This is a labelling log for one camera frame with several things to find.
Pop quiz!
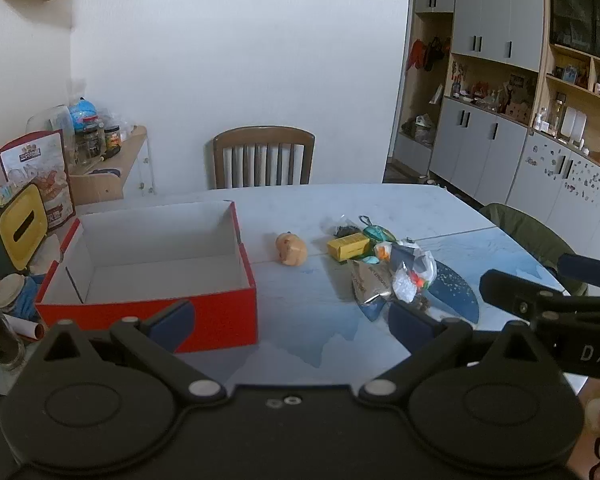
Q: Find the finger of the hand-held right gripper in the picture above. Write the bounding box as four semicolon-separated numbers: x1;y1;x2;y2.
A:
557;254;600;291
480;270;581;317

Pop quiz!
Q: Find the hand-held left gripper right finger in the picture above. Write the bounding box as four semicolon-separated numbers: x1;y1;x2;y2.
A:
360;302;556;403

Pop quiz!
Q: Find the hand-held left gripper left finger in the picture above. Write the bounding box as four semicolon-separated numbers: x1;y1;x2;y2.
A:
27;300;228;403

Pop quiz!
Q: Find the red cardboard box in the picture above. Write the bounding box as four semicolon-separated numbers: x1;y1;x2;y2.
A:
34;200;258;356

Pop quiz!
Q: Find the clear plastic bag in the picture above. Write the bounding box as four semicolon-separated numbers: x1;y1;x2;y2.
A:
387;240;438;306

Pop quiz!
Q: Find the silver foil packet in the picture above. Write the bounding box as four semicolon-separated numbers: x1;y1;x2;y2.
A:
347;259;393;321

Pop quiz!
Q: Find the green embroidered charm pouch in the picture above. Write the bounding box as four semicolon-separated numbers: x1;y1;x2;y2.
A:
357;215;398;246

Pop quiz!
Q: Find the small yellow box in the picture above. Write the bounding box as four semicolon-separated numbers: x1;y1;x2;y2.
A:
327;234;371;263

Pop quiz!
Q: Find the clear bag of dark beads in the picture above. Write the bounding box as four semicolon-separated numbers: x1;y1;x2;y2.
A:
327;215;366;241

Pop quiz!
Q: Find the yellow plush toy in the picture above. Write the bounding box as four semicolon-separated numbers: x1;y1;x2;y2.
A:
275;231;308;266

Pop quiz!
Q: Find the green jacket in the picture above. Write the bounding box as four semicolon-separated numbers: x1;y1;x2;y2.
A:
480;202;588;296

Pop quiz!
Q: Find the blue printed table mat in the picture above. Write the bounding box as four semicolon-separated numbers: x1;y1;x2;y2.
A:
225;227;566;386

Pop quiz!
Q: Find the white cloth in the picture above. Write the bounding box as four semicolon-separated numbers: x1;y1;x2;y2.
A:
30;232;62;273

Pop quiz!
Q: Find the blue cloth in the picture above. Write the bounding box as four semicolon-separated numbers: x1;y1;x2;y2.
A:
15;275;46;321

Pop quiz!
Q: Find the paper roll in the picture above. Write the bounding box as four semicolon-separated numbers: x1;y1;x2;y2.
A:
2;314;46;339

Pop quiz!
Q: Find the wooden side cabinet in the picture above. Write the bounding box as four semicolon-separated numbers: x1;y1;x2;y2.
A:
67;125;156;206

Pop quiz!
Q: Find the paper cup with lid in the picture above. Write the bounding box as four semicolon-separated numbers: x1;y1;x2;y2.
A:
0;274;26;316

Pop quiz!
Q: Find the dark glass cup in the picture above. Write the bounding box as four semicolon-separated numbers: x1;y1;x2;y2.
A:
0;280;26;371

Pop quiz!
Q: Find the red printed food bag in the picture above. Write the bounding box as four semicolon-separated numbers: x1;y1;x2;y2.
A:
0;130;77;233

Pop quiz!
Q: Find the glass jar black lid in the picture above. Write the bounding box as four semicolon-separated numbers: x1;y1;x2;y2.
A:
82;124;104;161

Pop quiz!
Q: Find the brown wooden chair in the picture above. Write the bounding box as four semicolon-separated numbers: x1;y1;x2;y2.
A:
212;126;316;190

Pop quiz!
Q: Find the clear plastic container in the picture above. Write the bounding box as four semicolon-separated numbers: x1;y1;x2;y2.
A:
26;105;76;161

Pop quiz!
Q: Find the dark hanging bag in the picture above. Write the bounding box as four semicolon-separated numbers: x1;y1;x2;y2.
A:
425;36;451;71

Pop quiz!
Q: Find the white wooden wall cabinet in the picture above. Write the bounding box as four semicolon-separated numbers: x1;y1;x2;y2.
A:
395;0;600;256

